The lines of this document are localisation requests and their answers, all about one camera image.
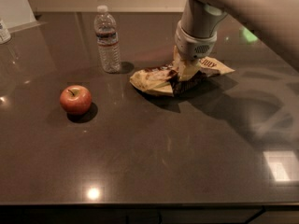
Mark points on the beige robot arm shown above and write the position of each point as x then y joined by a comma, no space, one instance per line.
275,22

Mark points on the brown Late July chip bag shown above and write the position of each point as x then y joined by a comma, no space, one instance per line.
163,80

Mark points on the red apple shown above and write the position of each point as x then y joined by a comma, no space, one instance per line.
75,100

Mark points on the white slanted board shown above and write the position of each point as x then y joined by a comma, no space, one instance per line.
17,15

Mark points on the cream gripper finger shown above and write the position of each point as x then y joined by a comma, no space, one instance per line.
187,69
178,63

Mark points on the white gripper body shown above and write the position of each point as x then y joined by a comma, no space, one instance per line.
193,47

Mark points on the white container at left edge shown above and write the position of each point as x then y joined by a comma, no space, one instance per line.
5,35

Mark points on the clear plastic water bottle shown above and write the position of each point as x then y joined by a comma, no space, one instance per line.
105,28

